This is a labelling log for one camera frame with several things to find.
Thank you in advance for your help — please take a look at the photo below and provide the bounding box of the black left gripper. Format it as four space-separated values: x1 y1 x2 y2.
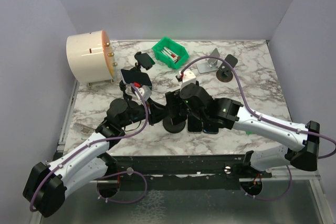
120 97 169 128

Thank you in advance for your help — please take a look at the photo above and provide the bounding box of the black round base phone stand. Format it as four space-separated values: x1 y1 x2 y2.
163 116 186 134

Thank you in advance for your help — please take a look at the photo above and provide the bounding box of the black phone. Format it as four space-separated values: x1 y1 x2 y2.
203 127 219 134

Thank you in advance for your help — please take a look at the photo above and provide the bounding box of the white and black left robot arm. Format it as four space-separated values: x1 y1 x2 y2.
23 99 167 217

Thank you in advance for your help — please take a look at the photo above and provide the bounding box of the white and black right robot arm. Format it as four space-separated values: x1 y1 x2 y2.
165 83 320 177

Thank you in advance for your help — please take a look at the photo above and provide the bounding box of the black front phone stand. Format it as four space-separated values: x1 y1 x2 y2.
119 81 132 101

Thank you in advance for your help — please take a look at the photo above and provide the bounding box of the phone on front stand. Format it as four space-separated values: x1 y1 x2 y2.
121 69 152 88

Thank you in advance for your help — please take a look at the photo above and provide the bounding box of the black clamp phone stand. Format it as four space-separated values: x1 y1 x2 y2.
134 51 155 70

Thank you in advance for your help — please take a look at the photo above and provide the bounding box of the silver folding phone stand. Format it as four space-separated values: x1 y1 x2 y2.
197 58 219 74

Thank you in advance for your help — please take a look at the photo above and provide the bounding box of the brown base phone stand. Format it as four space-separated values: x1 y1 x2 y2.
216 54 238 82

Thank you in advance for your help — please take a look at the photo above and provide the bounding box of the green plastic bin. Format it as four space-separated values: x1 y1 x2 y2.
152 37 189 70

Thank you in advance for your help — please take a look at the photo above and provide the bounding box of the white cylindrical drum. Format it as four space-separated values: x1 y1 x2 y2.
66 30 114 84

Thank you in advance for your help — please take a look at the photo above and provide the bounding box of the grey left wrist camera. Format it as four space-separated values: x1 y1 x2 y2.
132 83 152 101

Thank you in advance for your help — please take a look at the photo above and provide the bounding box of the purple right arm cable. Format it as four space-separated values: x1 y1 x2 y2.
181 55 336 159

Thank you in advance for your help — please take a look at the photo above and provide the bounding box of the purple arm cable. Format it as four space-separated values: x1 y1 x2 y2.
29 83 150 212
181 55 336 159

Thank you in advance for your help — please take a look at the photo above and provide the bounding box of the black front mounting rail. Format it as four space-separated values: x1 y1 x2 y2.
81 154 274 190

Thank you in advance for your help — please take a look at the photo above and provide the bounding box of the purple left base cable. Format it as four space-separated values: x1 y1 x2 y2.
96 170 148 205

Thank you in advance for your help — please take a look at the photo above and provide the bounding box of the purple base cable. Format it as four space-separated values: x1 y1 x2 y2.
96 170 148 205
240 166 294 202

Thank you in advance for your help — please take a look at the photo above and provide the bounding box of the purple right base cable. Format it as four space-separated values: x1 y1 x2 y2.
240 166 294 202

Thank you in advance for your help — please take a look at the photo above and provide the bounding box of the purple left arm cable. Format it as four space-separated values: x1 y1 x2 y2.
29 83 150 212

